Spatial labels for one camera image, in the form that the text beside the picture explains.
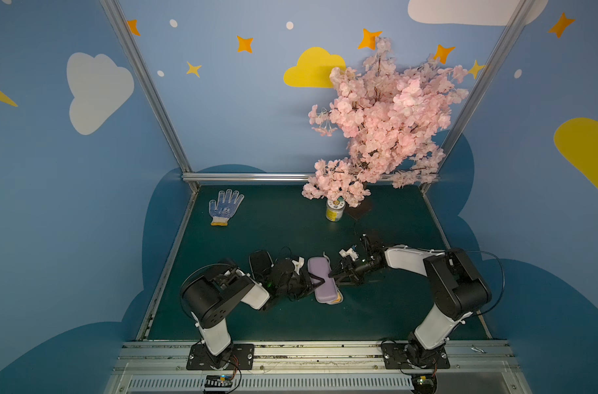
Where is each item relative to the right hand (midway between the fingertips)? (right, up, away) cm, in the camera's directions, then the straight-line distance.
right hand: (337, 276), depth 87 cm
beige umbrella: (0, -7, -3) cm, 8 cm away
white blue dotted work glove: (-48, +27, +27) cm, 62 cm away
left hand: (-4, -1, -2) cm, 4 cm away
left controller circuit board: (-37, -27, -15) cm, 49 cm away
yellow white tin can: (+1, +24, +17) cm, 30 cm away
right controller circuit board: (+24, -29, -14) cm, 40 cm away
